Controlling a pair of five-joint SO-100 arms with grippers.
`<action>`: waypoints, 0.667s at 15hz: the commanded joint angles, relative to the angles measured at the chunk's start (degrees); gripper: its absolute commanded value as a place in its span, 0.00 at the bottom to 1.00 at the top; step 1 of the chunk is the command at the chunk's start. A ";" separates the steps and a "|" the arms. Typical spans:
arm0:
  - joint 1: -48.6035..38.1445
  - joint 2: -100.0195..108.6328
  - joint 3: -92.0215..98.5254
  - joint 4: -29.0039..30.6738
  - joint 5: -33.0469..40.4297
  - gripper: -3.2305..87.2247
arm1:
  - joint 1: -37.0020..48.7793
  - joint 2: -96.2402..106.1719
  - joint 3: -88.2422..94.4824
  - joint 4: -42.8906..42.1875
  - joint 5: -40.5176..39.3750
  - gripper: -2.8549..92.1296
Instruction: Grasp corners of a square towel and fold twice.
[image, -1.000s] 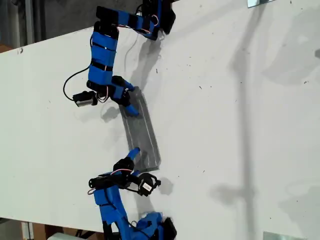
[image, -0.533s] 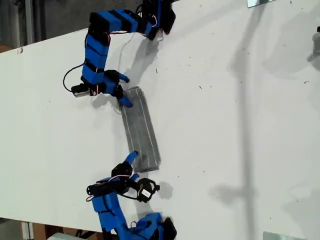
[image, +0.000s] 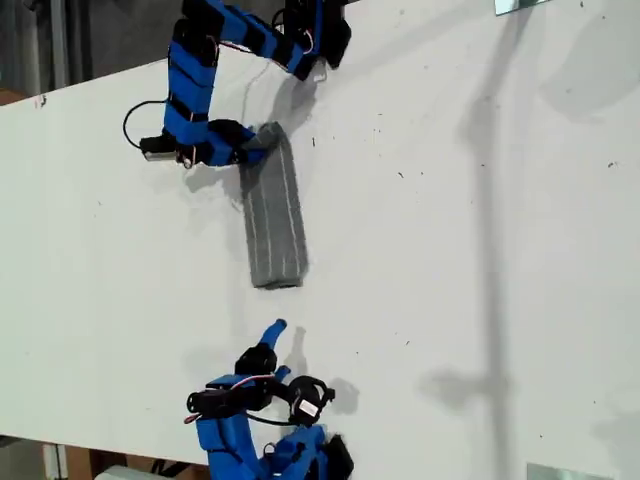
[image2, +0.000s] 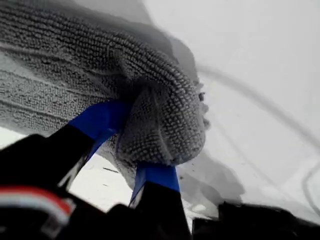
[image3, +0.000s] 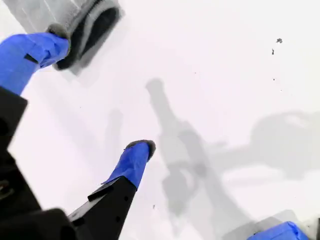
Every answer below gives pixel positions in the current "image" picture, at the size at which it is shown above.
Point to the grey striped square towel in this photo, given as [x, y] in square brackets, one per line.
[275, 220]

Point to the brown cardboard box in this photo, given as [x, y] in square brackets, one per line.
[77, 462]

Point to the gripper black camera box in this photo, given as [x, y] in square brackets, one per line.
[157, 149]
[310, 400]

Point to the white table bracket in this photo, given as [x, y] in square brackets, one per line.
[54, 460]

